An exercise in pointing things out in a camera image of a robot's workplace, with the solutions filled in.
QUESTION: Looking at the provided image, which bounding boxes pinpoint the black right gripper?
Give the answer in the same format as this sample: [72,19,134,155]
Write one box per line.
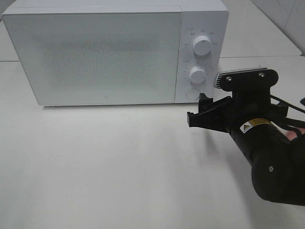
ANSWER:
[187,89,288,133]

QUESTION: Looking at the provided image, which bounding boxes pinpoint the round door release button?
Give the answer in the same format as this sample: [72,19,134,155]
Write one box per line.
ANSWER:
[186,88,201,100]

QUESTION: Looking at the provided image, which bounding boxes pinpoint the pink round plate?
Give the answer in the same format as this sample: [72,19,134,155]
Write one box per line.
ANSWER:
[285,127,305,141]

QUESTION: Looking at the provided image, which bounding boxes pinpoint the white microwave door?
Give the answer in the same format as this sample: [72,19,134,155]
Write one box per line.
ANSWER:
[3,13,181,105]

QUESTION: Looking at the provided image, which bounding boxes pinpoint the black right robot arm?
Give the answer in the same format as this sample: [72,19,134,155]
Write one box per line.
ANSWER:
[187,90,305,206]

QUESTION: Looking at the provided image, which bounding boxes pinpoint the lower white timer knob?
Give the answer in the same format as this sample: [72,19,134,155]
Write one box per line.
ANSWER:
[189,67,206,84]

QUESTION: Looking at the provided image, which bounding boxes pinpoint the upper white power knob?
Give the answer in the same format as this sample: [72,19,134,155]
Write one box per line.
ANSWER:
[192,34,212,56]

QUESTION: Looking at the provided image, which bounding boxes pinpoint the white microwave oven body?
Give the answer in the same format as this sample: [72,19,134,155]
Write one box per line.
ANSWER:
[1,0,229,106]

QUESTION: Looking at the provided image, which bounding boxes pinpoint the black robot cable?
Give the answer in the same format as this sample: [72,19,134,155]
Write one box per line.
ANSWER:
[270,94,305,134]

